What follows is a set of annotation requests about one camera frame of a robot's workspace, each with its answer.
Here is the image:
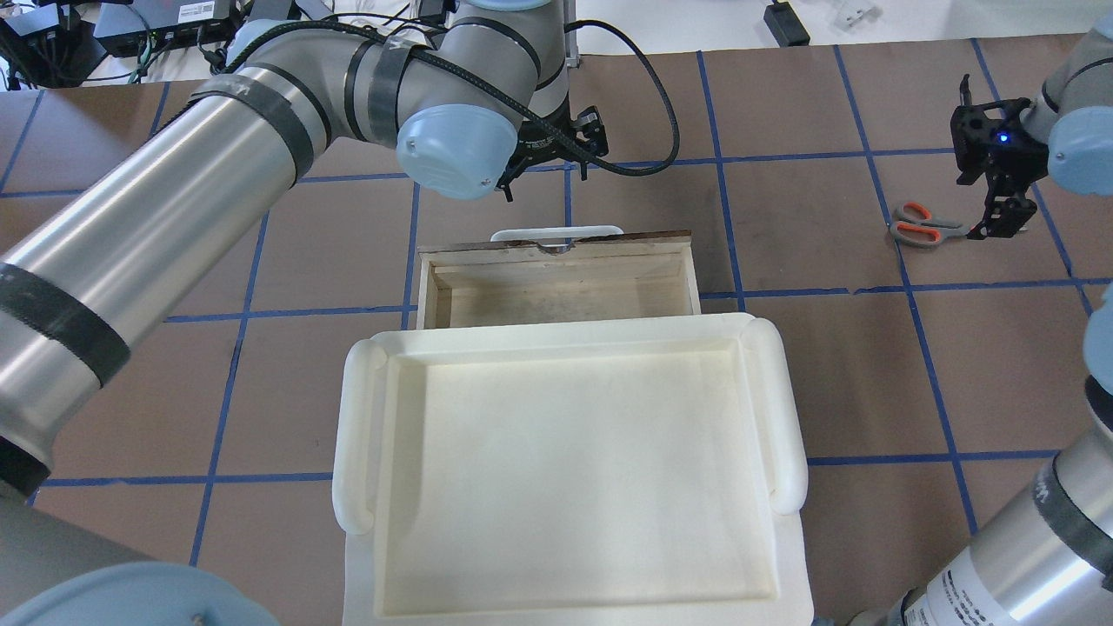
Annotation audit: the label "black power adapter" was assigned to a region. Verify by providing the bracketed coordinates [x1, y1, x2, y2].
[764, 1, 811, 48]

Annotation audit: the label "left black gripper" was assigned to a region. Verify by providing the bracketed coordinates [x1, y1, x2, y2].
[498, 102, 608, 189]

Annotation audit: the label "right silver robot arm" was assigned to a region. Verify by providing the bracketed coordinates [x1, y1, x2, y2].
[879, 14, 1112, 625]

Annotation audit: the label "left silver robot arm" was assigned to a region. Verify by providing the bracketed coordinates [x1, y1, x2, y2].
[3, 1, 587, 625]

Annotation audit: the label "orange grey scissors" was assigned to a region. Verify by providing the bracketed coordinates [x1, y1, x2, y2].
[888, 202, 971, 250]

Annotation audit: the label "light wooden drawer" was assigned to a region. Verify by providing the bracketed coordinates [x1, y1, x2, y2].
[414, 225, 701, 330]

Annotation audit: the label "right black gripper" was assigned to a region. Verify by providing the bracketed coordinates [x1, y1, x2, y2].
[951, 74, 1047, 239]

